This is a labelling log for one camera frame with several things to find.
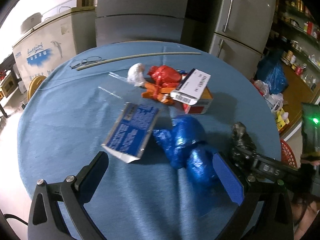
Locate white plastic bags pile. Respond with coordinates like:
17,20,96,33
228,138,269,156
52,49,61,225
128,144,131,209
253,80,284,113

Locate large blue bag on floor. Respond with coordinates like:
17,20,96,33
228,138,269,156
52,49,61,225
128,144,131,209
254,57,288,94

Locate red orange white carton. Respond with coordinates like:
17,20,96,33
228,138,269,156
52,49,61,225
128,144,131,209
183,87,213,115

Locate blue silver toothpaste box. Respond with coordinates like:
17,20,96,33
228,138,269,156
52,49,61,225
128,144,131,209
102,102,160,164

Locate orange wrapper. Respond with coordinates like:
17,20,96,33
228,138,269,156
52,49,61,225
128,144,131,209
141,82,178,105

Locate blue tablecloth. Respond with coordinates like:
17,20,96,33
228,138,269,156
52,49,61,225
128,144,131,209
17,42,281,239

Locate silver two-door refrigerator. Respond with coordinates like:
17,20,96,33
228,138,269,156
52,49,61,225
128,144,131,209
208,0,276,79

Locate long grey rod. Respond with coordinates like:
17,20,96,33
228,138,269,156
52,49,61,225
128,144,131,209
74,51,201,71

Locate white chest freezer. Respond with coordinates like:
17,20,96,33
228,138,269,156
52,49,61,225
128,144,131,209
12,7,96,88

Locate wooden shelf cabinet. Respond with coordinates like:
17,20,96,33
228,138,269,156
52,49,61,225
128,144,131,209
270,0,319,137

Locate red mesh trash basket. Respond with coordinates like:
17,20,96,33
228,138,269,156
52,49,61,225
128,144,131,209
280,139,298,168

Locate yellow round stool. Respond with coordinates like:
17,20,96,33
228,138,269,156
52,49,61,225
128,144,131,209
27,75,46,101

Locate white tissue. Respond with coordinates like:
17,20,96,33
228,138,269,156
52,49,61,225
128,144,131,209
127,63,146,87

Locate eyeglasses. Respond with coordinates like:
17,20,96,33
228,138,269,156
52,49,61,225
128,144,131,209
70,56,102,69

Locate clear plastic zip bag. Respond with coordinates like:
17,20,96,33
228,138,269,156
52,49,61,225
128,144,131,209
98,72,131,100

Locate grey refrigerator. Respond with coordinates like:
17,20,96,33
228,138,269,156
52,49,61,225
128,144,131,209
95,0,188,46

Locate red plastic bag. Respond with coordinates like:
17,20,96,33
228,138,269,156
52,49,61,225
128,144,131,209
148,65,182,88

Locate blue plastic bag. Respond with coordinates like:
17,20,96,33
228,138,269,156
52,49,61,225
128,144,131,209
152,115,219,216

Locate white long medicine box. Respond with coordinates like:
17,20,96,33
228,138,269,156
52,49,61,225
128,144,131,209
170,68,211,106

